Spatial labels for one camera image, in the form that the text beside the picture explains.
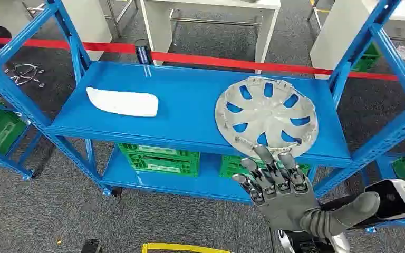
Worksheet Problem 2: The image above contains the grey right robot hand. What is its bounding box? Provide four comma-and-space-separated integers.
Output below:
231, 143, 381, 240

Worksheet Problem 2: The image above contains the silver plastic hubcap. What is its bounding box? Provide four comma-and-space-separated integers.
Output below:
215, 76, 319, 160

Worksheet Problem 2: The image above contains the yellow floor tape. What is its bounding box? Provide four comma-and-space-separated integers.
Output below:
141, 242, 232, 253

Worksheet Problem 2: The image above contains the red barrier belt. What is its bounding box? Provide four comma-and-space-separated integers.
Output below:
0, 36, 405, 83

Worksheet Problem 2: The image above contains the white table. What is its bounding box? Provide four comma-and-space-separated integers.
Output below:
61, 0, 113, 62
139, 0, 281, 74
308, 0, 405, 80

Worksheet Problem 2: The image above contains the white curved plastic panel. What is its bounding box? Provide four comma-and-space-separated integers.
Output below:
86, 86, 159, 118

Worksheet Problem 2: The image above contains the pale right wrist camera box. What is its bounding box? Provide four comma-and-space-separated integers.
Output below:
363, 179, 405, 221

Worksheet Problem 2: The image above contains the black barrier post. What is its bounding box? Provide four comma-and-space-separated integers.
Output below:
135, 39, 153, 66

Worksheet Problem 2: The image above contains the chrome wire ring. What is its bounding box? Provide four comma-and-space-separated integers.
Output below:
4, 63, 45, 89

